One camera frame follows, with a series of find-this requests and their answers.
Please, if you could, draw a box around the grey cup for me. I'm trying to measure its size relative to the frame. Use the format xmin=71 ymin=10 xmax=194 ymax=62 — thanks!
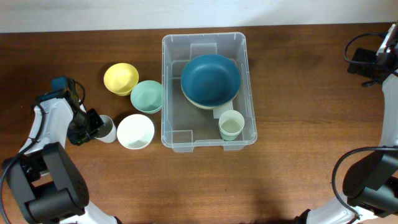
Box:
xmin=96 ymin=114 xmax=117 ymax=143

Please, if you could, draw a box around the white small bowl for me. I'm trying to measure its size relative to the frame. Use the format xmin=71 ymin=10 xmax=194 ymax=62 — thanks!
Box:
xmin=117 ymin=114 xmax=155 ymax=150

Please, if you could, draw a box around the yellow small bowl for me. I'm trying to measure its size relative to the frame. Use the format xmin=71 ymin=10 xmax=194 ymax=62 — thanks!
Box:
xmin=103 ymin=63 xmax=139 ymax=96

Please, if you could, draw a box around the green small bowl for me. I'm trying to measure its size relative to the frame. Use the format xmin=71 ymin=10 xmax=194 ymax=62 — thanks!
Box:
xmin=131 ymin=80 xmax=163 ymax=114

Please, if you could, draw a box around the blue plate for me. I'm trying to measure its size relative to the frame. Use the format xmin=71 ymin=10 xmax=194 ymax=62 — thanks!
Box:
xmin=180 ymin=54 xmax=241 ymax=108

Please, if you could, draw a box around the cream plate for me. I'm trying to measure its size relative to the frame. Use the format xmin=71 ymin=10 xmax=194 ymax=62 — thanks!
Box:
xmin=181 ymin=87 xmax=239 ymax=110

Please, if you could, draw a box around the green cup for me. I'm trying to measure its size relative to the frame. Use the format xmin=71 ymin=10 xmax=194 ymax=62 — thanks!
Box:
xmin=220 ymin=128 xmax=242 ymax=141

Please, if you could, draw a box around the cream cup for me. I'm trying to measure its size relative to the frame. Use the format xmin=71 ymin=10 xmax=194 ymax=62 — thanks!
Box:
xmin=218 ymin=110 xmax=245 ymax=136

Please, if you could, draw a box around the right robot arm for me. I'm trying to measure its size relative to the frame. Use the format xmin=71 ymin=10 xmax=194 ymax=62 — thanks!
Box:
xmin=294 ymin=73 xmax=397 ymax=223

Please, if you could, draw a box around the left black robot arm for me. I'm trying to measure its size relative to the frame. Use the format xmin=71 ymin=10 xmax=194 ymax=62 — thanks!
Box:
xmin=1 ymin=77 xmax=120 ymax=223

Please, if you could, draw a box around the clear plastic storage bin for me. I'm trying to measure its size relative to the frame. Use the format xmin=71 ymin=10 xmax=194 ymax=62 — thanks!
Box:
xmin=161 ymin=32 xmax=257 ymax=152

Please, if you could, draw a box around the white label in bin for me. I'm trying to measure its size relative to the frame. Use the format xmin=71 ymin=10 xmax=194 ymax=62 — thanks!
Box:
xmin=213 ymin=101 xmax=233 ymax=119

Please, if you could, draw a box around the right black cable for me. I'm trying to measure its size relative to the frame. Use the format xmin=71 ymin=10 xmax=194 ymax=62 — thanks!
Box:
xmin=330 ymin=32 xmax=398 ymax=224

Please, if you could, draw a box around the black cable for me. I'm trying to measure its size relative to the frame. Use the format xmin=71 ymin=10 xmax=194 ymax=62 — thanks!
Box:
xmin=0 ymin=80 xmax=86 ymax=224
xmin=330 ymin=32 xmax=398 ymax=224

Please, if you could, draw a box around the left black cable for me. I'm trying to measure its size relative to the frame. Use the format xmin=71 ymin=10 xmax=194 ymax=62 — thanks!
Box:
xmin=0 ymin=80 xmax=86 ymax=224

